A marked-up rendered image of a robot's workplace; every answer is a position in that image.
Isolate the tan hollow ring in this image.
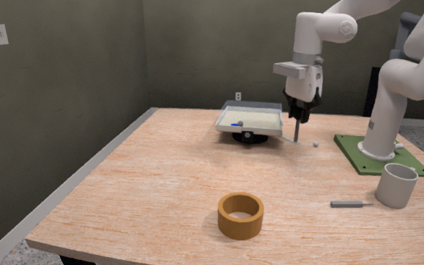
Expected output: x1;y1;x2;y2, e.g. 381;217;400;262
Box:
218;192;264;240

